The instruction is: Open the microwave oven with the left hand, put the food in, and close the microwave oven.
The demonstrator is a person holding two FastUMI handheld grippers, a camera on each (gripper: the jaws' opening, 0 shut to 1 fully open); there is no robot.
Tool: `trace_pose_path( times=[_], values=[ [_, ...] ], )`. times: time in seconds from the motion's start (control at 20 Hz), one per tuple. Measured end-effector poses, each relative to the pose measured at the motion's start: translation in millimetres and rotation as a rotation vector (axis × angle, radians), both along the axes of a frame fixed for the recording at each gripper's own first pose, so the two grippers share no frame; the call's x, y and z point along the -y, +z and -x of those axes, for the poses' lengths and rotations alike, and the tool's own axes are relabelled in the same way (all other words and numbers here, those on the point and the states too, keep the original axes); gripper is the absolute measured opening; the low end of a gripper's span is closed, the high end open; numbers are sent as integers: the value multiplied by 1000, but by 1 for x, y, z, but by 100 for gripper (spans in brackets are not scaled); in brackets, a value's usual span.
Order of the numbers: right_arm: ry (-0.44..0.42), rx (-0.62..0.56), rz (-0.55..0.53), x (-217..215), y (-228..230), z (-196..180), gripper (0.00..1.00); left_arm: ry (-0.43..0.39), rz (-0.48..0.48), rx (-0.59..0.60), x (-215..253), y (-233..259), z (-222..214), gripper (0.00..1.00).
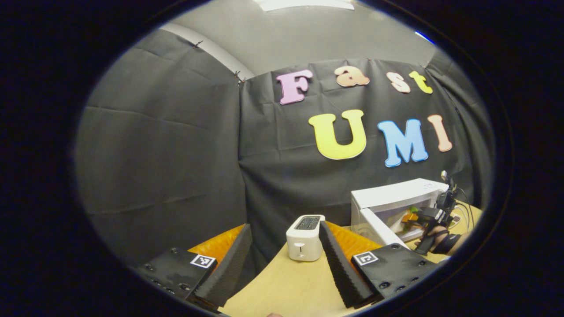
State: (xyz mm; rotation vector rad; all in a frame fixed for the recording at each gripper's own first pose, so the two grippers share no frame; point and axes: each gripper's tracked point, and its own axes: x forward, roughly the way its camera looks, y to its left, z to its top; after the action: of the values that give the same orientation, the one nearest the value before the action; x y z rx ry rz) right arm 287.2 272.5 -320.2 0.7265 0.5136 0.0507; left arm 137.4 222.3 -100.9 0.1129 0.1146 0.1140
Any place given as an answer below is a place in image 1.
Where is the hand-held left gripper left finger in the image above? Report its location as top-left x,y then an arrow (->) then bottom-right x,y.
137,224 -> 252,309

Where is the black cable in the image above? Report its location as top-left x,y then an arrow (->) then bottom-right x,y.
454,187 -> 475,230

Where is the white microwave oven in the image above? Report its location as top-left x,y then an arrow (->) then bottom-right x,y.
350,178 -> 450,249

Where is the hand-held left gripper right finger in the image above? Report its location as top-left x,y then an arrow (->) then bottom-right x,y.
318,220 -> 441,309

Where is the long ceiling light panel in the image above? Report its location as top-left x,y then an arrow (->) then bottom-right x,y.
253,0 -> 355,11

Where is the white toaster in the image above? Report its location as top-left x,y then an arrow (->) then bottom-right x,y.
286,214 -> 327,262

